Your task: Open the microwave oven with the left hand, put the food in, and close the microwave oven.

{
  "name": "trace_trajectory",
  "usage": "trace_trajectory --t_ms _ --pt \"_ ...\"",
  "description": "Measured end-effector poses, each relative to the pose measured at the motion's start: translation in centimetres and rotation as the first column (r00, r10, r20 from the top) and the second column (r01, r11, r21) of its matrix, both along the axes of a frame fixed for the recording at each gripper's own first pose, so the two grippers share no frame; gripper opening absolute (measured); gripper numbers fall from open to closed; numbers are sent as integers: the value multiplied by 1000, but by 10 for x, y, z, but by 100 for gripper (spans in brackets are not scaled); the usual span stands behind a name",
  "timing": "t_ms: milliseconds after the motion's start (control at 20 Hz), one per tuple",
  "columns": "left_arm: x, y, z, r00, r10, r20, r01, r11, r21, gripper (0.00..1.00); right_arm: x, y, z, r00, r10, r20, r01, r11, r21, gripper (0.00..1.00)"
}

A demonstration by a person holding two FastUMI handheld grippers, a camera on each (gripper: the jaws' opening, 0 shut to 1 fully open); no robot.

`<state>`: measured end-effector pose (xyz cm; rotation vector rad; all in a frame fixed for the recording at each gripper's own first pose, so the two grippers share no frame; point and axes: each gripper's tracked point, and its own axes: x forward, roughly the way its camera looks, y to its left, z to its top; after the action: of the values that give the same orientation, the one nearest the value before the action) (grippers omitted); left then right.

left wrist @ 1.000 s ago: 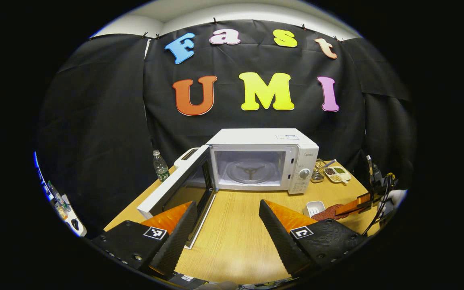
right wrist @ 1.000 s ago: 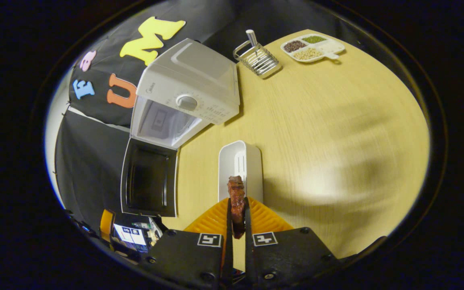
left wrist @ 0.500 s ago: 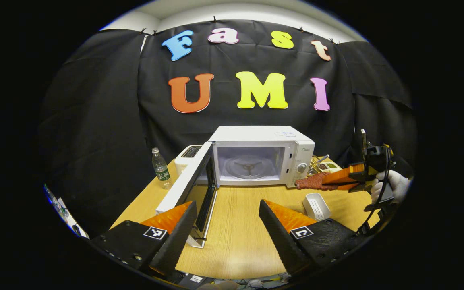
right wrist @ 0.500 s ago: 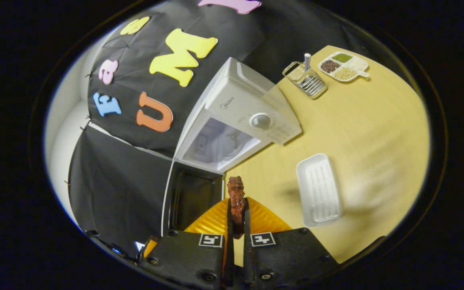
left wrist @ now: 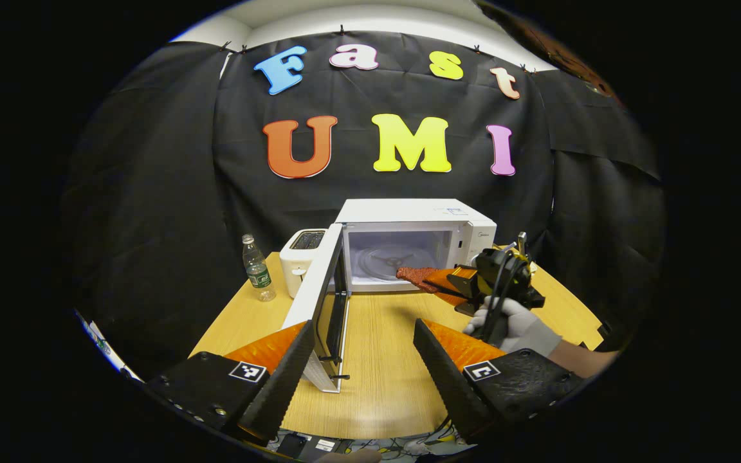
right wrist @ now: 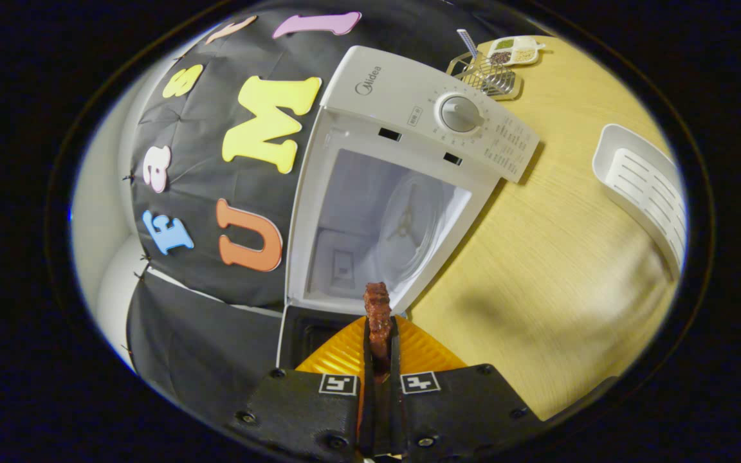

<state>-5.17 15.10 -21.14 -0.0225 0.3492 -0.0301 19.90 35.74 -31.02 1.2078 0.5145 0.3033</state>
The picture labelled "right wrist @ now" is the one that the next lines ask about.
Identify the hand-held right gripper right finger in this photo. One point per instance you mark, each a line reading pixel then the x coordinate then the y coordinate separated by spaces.
pixel 467 405

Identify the white plastic tray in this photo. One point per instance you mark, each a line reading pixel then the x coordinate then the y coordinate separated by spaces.
pixel 640 180

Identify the white microwave oven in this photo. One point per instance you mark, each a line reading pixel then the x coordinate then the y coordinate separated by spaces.
pixel 402 83

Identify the blue white patterned utensil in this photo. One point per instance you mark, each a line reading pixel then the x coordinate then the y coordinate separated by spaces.
pixel 467 44

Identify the white divided spice dish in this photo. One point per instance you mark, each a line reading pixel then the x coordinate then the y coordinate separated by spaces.
pixel 515 50

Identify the brown meat piece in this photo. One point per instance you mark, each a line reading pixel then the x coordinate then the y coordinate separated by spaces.
pixel 378 315

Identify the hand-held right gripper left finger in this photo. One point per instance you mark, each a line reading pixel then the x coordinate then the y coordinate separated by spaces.
pixel 300 405

